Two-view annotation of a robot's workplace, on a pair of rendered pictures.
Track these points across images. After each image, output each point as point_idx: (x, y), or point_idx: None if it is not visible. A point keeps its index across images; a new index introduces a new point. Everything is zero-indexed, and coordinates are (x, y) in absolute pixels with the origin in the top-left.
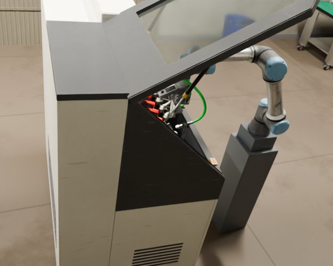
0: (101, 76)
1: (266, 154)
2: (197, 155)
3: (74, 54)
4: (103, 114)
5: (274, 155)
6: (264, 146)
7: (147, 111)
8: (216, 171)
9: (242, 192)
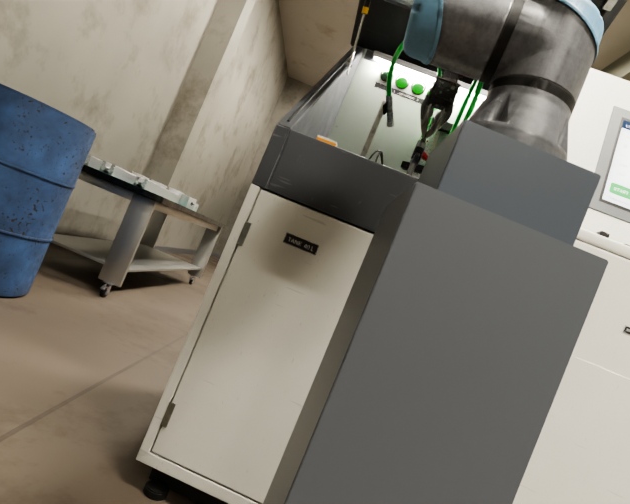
0: None
1: (396, 204)
2: (312, 87)
3: None
4: None
5: (400, 214)
6: (428, 182)
7: (350, 49)
8: (290, 110)
9: (298, 429)
